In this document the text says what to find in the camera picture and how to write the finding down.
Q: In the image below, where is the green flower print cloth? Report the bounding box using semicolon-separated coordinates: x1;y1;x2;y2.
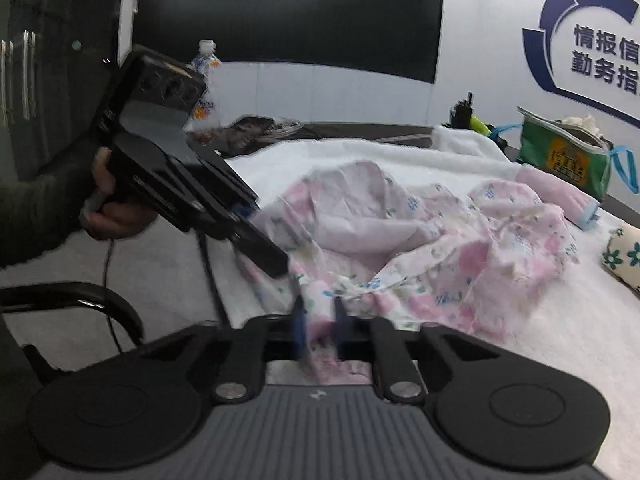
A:
602;225;640;295

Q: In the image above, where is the white fleece blanket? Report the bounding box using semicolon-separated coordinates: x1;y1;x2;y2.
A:
212;124;640;480

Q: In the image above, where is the plastic drink bottle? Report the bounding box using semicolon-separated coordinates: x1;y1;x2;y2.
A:
186;40;224;147

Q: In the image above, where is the pink floral garment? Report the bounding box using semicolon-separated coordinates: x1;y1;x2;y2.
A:
235;159;582;386

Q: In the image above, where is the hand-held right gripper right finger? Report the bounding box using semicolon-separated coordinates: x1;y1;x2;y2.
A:
332;296;506;404

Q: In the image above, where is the blue wall logo sign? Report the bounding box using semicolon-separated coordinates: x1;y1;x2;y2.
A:
521;0;640;109

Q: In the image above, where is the person's left hand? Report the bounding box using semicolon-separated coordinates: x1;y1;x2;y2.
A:
79;146;162;241

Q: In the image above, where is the black handheld radio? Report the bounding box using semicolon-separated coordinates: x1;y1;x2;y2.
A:
452;91;477;129

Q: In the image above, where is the black cable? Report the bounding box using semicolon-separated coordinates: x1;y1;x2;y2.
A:
101;239;125;357

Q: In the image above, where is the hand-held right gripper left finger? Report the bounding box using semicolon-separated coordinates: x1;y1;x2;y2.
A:
135;296;311;404

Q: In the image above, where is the person's left forearm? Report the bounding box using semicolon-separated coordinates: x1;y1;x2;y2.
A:
0;157;103;272

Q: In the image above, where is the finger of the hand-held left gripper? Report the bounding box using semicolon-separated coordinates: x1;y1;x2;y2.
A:
220;205;292;279

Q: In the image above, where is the pink cloth with blue trim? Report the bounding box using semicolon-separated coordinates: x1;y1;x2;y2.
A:
516;164;602;232

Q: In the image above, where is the green zip bag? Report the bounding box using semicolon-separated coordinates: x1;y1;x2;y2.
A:
516;105;640;202

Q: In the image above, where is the dark wall screen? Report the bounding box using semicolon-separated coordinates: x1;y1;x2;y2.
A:
129;0;446;84

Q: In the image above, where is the glass door with metal handles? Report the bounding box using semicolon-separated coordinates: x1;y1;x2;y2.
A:
0;0;127;183

